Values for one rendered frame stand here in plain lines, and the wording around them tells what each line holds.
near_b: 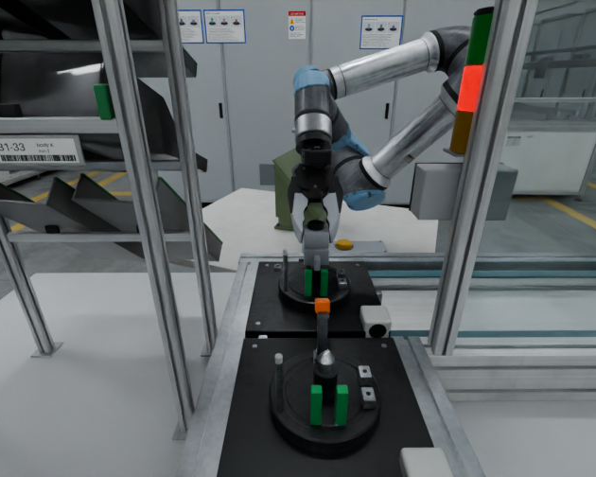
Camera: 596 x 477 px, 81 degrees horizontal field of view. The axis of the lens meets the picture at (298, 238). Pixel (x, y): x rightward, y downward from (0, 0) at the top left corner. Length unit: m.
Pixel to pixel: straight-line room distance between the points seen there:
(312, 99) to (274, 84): 2.86
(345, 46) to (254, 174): 1.47
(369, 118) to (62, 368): 3.28
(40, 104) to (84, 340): 0.51
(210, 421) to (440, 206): 0.41
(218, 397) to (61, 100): 0.41
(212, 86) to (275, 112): 0.64
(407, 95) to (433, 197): 3.22
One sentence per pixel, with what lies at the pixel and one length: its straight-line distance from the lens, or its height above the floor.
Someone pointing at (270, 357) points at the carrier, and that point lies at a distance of 0.55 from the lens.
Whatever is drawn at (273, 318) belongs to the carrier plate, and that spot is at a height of 0.97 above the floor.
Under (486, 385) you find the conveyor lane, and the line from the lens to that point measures 0.68.
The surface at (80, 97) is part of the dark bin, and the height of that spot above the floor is 1.33.
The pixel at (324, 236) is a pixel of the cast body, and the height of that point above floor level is 1.10.
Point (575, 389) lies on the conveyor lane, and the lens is 0.78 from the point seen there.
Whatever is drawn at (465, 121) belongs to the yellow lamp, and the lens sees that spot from 0.49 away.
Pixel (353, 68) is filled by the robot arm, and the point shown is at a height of 1.37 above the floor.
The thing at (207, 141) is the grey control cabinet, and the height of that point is 0.76.
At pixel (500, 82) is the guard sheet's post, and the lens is 0.47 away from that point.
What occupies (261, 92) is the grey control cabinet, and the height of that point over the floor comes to 1.21.
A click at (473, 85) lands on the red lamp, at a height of 1.34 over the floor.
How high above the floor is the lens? 1.35
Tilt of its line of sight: 25 degrees down
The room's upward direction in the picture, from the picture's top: straight up
